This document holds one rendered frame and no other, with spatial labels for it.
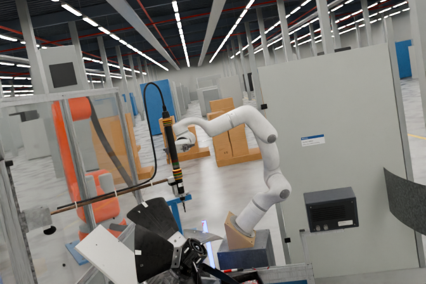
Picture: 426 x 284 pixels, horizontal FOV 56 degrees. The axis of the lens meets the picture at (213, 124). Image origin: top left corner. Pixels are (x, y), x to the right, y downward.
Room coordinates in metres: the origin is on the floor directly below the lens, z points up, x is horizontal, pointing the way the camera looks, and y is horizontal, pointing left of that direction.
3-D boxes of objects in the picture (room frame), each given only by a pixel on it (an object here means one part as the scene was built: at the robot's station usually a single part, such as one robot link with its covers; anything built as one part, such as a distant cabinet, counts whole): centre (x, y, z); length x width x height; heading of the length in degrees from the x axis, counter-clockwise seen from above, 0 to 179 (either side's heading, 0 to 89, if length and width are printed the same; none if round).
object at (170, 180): (1.87, 0.22, 1.50); 0.09 x 0.07 x 0.10; 116
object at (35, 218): (1.60, 0.77, 1.54); 0.10 x 0.07 x 0.08; 116
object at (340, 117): (3.50, -1.02, 1.10); 1.21 x 0.05 x 2.20; 81
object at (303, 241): (2.14, -0.37, 0.96); 0.03 x 0.03 x 0.20; 81
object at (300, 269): (2.21, 0.05, 0.82); 0.90 x 0.04 x 0.08; 81
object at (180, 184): (1.87, 0.21, 1.65); 0.04 x 0.04 x 0.46
